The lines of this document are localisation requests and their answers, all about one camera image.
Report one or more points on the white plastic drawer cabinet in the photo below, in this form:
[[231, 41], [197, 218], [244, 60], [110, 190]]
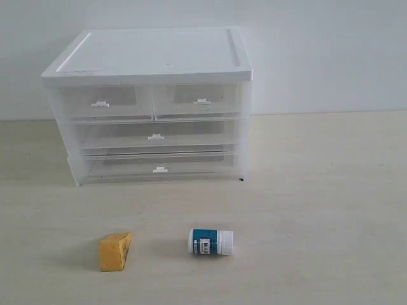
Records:
[[152, 57]]

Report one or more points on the bottom wide clear drawer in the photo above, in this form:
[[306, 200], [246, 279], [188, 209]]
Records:
[[94, 169]]

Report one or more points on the yellow cheese wedge sponge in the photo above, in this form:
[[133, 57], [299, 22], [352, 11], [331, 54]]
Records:
[[113, 250]]

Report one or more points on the white bottle blue label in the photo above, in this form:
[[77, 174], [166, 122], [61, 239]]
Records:
[[210, 242]]

